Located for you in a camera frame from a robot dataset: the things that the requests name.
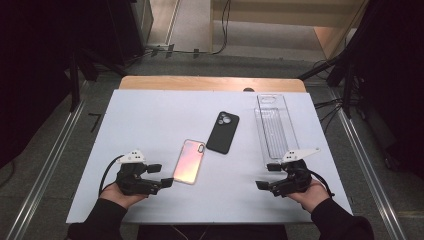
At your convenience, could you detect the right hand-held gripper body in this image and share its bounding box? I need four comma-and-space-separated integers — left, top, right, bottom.
270, 147, 321, 198

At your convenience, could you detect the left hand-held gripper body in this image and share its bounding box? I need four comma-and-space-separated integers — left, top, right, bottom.
114, 149, 164, 197

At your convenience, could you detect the iridescent phone case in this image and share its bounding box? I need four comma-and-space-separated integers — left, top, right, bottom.
172, 139, 206, 185

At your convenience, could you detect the clear plastic rack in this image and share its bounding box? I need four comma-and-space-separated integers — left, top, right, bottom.
254, 93, 300, 166

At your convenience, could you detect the black phone case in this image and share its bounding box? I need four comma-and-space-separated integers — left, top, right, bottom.
205, 111, 240, 155

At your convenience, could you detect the person's left hand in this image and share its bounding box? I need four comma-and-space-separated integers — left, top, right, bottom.
99, 182, 148, 210

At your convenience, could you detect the person's right hand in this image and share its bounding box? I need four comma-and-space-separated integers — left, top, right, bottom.
287, 179, 331, 214

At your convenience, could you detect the wooden table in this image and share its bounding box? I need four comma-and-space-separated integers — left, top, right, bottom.
118, 75, 307, 93

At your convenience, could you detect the black metal stand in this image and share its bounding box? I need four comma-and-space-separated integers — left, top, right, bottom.
298, 56, 356, 119
68, 49, 128, 113

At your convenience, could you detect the black curtain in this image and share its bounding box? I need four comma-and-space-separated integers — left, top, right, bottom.
333, 0, 424, 179
0, 0, 148, 168

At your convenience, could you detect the light wooden furniture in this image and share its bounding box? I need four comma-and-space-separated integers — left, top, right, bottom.
209, 0, 369, 61

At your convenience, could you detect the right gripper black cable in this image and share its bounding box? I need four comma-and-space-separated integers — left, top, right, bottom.
308, 169, 335, 198

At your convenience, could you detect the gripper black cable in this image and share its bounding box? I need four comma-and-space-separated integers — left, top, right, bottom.
98, 154, 125, 198
308, 169, 335, 198

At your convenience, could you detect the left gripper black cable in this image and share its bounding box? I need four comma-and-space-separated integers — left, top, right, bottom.
98, 154, 125, 198

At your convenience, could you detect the metal floor rail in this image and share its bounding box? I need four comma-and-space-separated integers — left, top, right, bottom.
334, 106, 408, 240
5, 99, 87, 240

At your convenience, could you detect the bundle of black floor cables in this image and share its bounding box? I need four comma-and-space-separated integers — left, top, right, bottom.
314, 96, 346, 133

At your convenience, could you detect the black hanging cable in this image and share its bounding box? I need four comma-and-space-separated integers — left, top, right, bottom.
211, 0, 233, 56

